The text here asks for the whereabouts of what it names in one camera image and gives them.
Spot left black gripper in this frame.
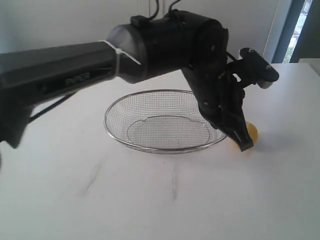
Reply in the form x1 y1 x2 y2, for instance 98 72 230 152
183 62 253 152

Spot yellow lemon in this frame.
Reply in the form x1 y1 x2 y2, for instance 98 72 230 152
229 121 259 152

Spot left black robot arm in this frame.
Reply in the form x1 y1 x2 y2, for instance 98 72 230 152
0 10 254 151

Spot grey cabinet doors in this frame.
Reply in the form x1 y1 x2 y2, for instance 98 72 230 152
0 0 291 61

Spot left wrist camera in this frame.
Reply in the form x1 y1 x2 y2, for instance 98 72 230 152
227 47 280 89

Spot oval wire mesh basket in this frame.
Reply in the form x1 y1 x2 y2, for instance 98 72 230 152
103 89 227 155

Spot window with dark frame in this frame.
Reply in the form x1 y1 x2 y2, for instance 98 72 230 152
271 0 320 64

